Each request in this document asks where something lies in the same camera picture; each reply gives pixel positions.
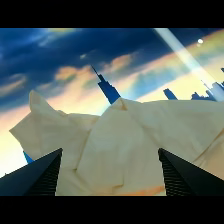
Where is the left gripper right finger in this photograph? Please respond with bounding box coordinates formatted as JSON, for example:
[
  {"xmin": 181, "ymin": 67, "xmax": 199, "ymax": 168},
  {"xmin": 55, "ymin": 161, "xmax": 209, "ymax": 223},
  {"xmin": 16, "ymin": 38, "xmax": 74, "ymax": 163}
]
[{"xmin": 157, "ymin": 147, "xmax": 224, "ymax": 197}]

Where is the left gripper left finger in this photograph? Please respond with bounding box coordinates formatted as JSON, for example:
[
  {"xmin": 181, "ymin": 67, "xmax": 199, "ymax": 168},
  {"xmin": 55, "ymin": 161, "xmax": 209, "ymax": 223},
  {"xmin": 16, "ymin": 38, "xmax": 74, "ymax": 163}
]
[{"xmin": 0, "ymin": 147, "xmax": 64, "ymax": 197}]

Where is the cream garment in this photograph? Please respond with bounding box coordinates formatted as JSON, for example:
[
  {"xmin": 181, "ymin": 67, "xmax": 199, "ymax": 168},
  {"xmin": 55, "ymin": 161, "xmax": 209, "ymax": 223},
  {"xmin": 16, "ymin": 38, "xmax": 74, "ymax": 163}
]
[{"xmin": 9, "ymin": 89, "xmax": 224, "ymax": 197}]

